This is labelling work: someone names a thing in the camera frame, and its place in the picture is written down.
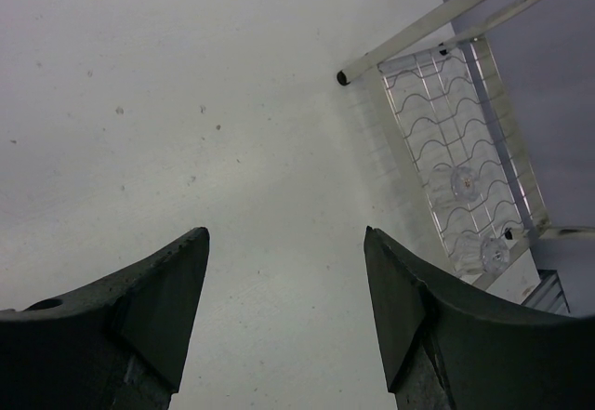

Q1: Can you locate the clear glass lower far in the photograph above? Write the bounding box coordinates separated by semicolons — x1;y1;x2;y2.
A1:
428;165;480;206

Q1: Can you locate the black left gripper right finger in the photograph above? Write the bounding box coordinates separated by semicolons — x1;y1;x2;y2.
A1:
364;228;594;409

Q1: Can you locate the clear glass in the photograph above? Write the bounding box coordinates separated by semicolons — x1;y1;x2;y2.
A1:
428;165;480;206
451;234;510;276

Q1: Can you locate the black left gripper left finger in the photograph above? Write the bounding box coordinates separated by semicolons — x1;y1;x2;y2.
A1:
1;227;210;409

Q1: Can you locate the silver metal dish rack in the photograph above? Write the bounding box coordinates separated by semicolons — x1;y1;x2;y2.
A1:
337;0;594;289

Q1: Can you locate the clear glass lower near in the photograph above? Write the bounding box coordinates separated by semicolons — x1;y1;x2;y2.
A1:
451;234;510;276

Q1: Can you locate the aluminium mounting rail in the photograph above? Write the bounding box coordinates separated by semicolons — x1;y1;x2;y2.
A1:
522;270;571;316

